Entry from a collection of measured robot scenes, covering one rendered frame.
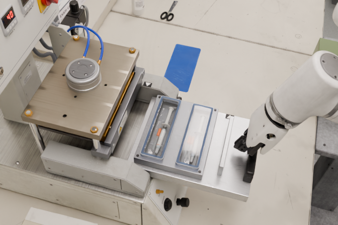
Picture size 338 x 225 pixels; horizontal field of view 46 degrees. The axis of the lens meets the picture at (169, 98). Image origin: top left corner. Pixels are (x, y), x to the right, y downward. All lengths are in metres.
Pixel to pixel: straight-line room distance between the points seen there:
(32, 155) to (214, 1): 1.06
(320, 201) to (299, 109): 1.30
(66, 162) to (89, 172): 0.06
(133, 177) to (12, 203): 0.42
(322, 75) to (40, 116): 0.57
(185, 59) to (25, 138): 0.68
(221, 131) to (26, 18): 0.53
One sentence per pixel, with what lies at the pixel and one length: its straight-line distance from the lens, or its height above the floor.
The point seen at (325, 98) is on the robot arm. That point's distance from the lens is 0.76.
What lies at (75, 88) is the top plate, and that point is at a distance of 0.91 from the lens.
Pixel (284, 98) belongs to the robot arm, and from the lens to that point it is 0.78.
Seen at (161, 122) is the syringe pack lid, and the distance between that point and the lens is 0.98.
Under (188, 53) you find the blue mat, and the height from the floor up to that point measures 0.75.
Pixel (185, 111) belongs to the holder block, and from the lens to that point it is 1.02.
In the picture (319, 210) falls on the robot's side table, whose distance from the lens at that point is 2.11.
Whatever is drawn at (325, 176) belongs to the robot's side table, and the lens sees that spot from 1.86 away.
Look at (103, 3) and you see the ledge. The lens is 1.67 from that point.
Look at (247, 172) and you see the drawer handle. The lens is 0.93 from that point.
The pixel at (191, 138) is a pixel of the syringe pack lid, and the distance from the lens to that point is 0.96.
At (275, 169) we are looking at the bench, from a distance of 1.26.
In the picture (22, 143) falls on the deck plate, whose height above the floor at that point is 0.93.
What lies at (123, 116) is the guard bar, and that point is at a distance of 0.94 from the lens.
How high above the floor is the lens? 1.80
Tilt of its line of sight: 51 degrees down
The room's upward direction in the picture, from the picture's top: 3 degrees clockwise
